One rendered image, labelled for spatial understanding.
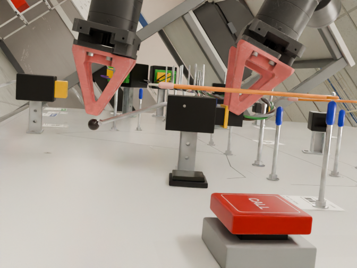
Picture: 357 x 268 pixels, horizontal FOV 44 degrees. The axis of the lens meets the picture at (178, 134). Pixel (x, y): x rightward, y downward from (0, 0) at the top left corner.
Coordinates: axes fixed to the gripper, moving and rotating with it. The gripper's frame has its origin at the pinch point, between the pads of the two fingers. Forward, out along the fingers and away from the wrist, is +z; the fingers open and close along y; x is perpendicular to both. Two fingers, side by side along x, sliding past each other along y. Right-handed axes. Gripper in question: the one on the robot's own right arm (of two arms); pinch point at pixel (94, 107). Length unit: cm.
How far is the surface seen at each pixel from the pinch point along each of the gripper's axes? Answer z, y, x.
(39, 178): 7.3, -8.7, 2.4
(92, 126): 2.1, -0.6, -0.4
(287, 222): 1.1, -27.1, -16.7
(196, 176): 3.8, -6.9, -13.0
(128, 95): 2, 69, 3
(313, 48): -29, 121, -58
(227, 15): -31, 104, -21
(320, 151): 0.8, 24.1, -36.1
